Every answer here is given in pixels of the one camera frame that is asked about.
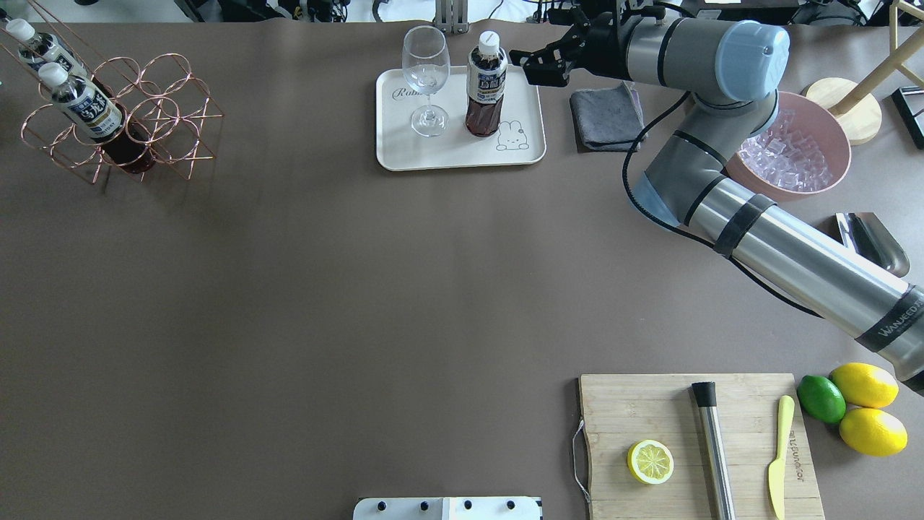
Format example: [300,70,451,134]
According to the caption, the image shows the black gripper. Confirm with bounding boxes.
[509,7,632,88]

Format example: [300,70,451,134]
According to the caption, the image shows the tea bottle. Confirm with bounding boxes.
[38,63,155,174]
[465,30,509,137]
[4,19,92,79]

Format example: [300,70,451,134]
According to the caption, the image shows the copper wire bottle basket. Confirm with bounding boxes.
[2,1,225,184]

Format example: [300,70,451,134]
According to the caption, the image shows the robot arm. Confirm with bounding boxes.
[508,9,923,393]

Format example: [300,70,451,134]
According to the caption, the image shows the grey folded cloth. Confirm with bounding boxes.
[569,81,644,152]

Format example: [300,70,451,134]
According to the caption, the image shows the cream rabbit tray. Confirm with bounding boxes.
[375,66,546,172]

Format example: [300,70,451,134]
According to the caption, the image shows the clear wine glass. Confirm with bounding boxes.
[401,25,451,137]

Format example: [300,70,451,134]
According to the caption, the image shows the pink bowl of ice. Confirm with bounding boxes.
[725,92,852,203]

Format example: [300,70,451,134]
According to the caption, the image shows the wooden glass drying tree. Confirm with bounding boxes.
[802,1,923,146]

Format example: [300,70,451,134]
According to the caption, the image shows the steel ice scoop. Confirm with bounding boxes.
[834,212,910,277]

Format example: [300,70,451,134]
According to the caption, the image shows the bamboo cutting board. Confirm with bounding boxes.
[578,374,796,519]

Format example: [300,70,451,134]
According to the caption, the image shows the steel muddler black tip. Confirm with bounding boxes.
[691,381,737,519]

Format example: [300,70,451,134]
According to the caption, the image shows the half lemon slice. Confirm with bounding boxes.
[627,440,674,485]

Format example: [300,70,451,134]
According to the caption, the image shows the green lime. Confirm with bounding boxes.
[796,375,846,424]

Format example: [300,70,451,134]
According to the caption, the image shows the yellow lemon upper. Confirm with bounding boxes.
[829,363,899,409]

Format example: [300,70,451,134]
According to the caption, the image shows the yellow lemon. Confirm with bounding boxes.
[829,363,899,409]
[839,407,908,457]

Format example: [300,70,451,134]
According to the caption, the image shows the yellow plastic knife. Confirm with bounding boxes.
[767,395,795,519]

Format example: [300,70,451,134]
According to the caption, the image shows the yellow lemon lower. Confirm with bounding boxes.
[839,407,908,457]

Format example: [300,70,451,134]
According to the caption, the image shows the aluminium frame post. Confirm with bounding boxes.
[433,0,469,34]

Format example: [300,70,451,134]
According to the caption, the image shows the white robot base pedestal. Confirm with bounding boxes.
[352,495,544,519]

